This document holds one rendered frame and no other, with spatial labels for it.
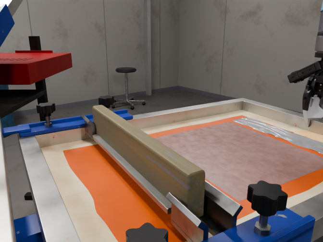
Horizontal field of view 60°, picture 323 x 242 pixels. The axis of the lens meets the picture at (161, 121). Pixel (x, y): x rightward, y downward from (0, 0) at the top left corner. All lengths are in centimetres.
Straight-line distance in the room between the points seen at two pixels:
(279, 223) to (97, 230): 26
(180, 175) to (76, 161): 34
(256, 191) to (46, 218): 28
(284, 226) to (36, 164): 44
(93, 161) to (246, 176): 33
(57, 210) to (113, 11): 488
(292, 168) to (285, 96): 407
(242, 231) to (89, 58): 473
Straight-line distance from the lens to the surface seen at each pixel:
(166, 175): 42
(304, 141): 82
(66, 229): 41
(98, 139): 68
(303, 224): 41
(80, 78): 496
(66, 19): 485
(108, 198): 52
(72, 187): 57
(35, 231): 54
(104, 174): 60
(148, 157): 46
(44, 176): 55
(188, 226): 38
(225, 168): 63
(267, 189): 36
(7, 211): 38
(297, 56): 460
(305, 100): 89
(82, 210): 50
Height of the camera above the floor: 124
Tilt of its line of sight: 18 degrees down
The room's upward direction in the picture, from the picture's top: straight up
